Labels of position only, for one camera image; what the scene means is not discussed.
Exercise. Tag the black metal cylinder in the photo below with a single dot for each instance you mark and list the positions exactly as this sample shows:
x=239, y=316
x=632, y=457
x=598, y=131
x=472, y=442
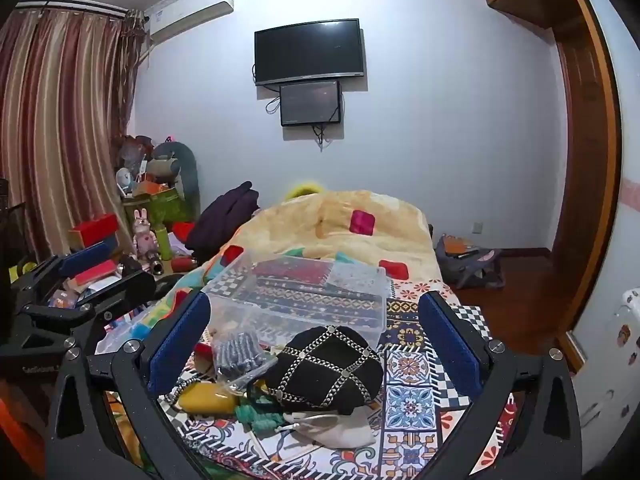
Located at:
x=154, y=263

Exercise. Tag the red thermos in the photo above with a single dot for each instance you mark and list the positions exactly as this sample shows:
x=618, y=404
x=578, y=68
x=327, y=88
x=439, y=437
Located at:
x=182, y=264

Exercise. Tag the white wall socket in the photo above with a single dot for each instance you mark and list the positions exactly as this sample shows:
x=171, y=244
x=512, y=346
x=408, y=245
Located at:
x=478, y=227

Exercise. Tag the green storage box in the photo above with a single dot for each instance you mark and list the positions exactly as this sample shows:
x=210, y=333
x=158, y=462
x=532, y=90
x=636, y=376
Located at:
x=160, y=207

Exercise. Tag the striped red curtain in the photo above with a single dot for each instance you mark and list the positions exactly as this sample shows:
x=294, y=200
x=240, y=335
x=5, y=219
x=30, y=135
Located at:
x=60, y=125

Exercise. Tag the red box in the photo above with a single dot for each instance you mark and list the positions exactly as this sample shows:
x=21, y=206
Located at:
x=92, y=230

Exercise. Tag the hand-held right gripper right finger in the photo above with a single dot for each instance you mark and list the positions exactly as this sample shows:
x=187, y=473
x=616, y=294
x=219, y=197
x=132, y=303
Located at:
x=450, y=345

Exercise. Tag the yellow pouch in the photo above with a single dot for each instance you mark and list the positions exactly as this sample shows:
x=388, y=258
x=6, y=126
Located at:
x=207, y=399

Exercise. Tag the white air conditioner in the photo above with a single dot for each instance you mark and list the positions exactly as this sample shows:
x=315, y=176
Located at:
x=192, y=15

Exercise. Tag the white cloth pouch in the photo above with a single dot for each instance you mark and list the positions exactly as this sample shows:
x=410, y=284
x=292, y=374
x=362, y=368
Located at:
x=335, y=427

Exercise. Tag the grey purple backpack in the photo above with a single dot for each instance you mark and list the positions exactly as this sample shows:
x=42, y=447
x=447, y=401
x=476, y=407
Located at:
x=467, y=265

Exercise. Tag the pink box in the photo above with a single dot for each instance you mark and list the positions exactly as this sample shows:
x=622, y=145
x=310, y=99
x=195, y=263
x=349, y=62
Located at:
x=95, y=272

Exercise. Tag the pink bunny toy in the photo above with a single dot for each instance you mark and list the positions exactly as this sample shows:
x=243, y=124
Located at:
x=143, y=237

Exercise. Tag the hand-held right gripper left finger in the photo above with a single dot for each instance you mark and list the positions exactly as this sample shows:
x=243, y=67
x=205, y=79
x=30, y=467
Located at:
x=180, y=340

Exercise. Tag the wooden door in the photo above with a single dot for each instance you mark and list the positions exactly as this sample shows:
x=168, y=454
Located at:
x=582, y=140

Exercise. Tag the yellow plush blanket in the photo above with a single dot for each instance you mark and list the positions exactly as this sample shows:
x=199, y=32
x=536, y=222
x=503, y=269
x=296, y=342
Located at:
x=320, y=230

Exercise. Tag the clear plastic storage box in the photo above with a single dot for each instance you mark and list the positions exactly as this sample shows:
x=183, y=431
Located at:
x=300, y=300

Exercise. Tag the red cloth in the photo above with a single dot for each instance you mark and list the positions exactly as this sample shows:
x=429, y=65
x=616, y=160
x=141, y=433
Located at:
x=182, y=230

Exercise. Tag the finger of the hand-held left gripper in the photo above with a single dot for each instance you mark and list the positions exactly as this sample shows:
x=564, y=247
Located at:
x=135, y=285
x=90, y=256

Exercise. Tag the large black wall television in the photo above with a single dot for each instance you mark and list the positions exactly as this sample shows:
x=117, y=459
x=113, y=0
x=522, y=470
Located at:
x=307, y=52

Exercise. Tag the grey plush pillow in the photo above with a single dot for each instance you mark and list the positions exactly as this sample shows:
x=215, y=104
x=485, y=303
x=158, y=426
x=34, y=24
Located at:
x=190, y=170

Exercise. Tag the dark purple garment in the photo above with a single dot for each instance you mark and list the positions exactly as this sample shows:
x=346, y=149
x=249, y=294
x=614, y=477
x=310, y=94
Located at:
x=220, y=222

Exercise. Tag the green knitted scarf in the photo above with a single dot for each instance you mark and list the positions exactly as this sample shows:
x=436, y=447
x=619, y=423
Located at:
x=257, y=417

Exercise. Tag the curtain rod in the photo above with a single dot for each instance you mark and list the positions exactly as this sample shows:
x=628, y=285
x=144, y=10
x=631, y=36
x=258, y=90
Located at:
x=70, y=7

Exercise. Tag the black speaker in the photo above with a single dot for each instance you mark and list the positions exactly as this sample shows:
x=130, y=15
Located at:
x=10, y=230

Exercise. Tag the small black wall monitor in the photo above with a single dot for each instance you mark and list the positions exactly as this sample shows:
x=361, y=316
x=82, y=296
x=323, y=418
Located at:
x=310, y=102

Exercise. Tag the small white fan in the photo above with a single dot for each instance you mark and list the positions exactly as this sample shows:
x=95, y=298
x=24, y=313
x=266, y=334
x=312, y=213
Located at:
x=125, y=180

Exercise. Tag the patterned tile print bed cover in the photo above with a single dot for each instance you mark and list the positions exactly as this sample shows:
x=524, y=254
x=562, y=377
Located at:
x=415, y=405

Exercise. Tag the green bottle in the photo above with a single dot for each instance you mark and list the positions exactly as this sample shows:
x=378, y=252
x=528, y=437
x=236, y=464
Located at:
x=161, y=242

